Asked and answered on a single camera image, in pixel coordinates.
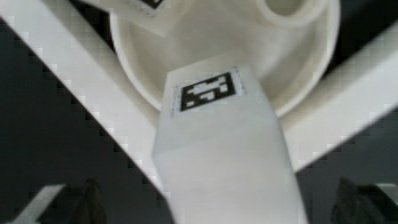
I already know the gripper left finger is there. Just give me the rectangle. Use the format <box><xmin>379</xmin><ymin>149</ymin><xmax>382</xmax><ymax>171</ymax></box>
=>
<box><xmin>7</xmin><ymin>177</ymin><xmax>107</xmax><ymax>224</ymax></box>

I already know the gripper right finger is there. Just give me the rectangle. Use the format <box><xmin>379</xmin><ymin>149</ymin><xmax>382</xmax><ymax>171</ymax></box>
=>
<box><xmin>331</xmin><ymin>178</ymin><xmax>398</xmax><ymax>224</ymax></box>

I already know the white stool leg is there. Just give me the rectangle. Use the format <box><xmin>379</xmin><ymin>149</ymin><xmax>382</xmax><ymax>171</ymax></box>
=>
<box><xmin>153</xmin><ymin>66</ymin><xmax>308</xmax><ymax>224</ymax></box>

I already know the white round stool seat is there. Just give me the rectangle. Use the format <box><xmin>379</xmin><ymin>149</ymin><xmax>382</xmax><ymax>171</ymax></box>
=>
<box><xmin>110</xmin><ymin>0</ymin><xmax>340</xmax><ymax>116</ymax></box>

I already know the white stool leg tagged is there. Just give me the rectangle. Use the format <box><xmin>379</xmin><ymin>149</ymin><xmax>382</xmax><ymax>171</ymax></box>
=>
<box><xmin>80</xmin><ymin>0</ymin><xmax>174</xmax><ymax>16</ymax></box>

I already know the white obstacle fence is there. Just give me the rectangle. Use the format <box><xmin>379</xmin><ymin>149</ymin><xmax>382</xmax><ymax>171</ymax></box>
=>
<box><xmin>0</xmin><ymin>0</ymin><xmax>398</xmax><ymax>201</ymax></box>

